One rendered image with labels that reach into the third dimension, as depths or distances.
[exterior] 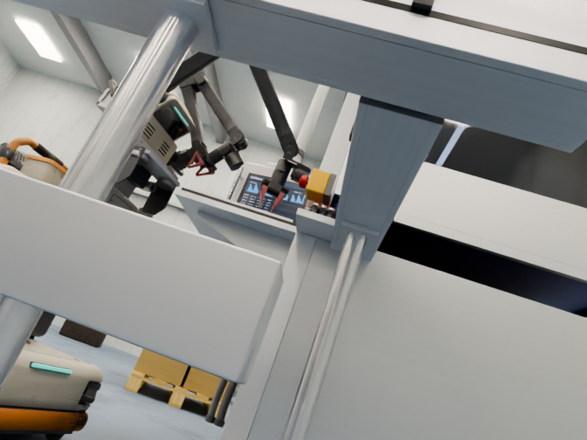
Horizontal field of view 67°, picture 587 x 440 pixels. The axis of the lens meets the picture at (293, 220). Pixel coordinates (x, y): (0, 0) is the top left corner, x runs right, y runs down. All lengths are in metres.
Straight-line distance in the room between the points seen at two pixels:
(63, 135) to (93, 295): 13.18
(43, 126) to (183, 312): 13.65
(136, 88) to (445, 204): 1.03
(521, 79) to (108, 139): 0.48
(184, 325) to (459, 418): 0.95
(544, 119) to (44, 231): 0.59
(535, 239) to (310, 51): 1.01
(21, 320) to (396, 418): 0.94
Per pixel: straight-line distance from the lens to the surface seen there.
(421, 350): 1.26
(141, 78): 0.59
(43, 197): 0.53
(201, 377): 4.21
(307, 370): 1.00
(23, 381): 1.65
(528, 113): 0.63
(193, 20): 0.65
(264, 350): 1.22
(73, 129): 13.61
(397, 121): 0.68
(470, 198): 1.43
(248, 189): 2.52
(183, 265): 0.45
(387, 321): 1.25
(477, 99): 0.62
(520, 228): 1.45
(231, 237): 1.41
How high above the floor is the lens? 0.44
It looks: 20 degrees up
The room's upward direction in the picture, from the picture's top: 21 degrees clockwise
